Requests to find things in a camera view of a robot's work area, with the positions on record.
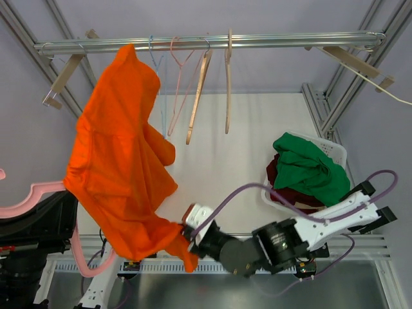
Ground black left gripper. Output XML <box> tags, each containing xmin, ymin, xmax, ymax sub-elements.
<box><xmin>0</xmin><ymin>181</ymin><xmax>80</xmax><ymax>309</ymax></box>

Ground aluminium frame posts left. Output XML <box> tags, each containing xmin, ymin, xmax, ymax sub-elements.
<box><xmin>0</xmin><ymin>0</ymin><xmax>110</xmax><ymax>202</ymax></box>

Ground metal clothes rail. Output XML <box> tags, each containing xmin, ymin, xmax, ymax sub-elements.
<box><xmin>33</xmin><ymin>31</ymin><xmax>386</xmax><ymax>55</ymax></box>

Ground white slotted cable duct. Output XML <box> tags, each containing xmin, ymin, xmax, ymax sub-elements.
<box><xmin>56</xmin><ymin>260</ymin><xmax>297</xmax><ymax>274</ymax></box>

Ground wooden clip hanger right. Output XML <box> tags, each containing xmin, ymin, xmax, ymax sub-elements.
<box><xmin>317</xmin><ymin>46</ymin><xmax>411</xmax><ymax>105</ymax></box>

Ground green t shirt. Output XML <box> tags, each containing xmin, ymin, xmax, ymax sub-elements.
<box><xmin>273</xmin><ymin>133</ymin><xmax>350</xmax><ymax>207</ymax></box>

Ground wooden clip hanger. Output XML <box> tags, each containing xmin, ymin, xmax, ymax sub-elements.
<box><xmin>317</xmin><ymin>46</ymin><xmax>411</xmax><ymax>105</ymax></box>
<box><xmin>42</xmin><ymin>43</ymin><xmax>97</xmax><ymax>109</ymax></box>

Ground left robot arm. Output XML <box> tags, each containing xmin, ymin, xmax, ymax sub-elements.
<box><xmin>1</xmin><ymin>183</ymin><xmax>121</xmax><ymax>308</ymax></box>

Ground orange t shirt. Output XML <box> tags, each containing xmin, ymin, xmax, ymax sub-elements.
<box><xmin>63</xmin><ymin>44</ymin><xmax>198</xmax><ymax>272</ymax></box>

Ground aluminium frame posts right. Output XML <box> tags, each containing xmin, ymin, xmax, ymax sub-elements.
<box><xmin>301</xmin><ymin>0</ymin><xmax>412</xmax><ymax>142</ymax></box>

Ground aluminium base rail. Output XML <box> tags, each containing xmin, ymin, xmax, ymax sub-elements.
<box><xmin>48</xmin><ymin>234</ymin><xmax>392</xmax><ymax>260</ymax></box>

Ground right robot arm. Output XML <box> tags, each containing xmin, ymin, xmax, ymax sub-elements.
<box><xmin>182</xmin><ymin>181</ymin><xmax>396</xmax><ymax>277</ymax></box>

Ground wooden clip hanger left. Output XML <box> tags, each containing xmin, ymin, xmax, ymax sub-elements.
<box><xmin>42</xmin><ymin>43</ymin><xmax>97</xmax><ymax>109</ymax></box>

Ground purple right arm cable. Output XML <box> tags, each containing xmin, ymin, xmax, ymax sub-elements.
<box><xmin>191</xmin><ymin>169</ymin><xmax>398</xmax><ymax>241</ymax></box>

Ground white plastic laundry basket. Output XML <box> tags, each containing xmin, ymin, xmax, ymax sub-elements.
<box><xmin>261</xmin><ymin>131</ymin><xmax>347</xmax><ymax>215</ymax></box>

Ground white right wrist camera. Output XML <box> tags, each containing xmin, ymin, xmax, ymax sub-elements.
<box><xmin>182</xmin><ymin>203</ymin><xmax>213</xmax><ymax>245</ymax></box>

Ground blue wire hanger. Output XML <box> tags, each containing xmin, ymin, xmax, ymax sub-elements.
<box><xmin>148</xmin><ymin>35</ymin><xmax>167</xmax><ymax>139</ymax></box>

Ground aluminium frame posts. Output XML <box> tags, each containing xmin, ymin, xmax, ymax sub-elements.
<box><xmin>301</xmin><ymin>0</ymin><xmax>412</xmax><ymax>142</ymax></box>
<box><xmin>0</xmin><ymin>0</ymin><xmax>110</xmax><ymax>202</ymax></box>

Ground dark maroon t shirt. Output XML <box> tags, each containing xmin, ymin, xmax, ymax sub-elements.
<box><xmin>266</xmin><ymin>153</ymin><xmax>326</xmax><ymax>209</ymax></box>

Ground wooden hanger with metal hook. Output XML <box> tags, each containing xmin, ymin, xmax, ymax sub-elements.
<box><xmin>185</xmin><ymin>39</ymin><xmax>212</xmax><ymax>145</ymax></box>

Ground pink plastic hanger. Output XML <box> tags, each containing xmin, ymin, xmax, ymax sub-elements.
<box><xmin>1</xmin><ymin>181</ymin><xmax>118</xmax><ymax>277</ymax></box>

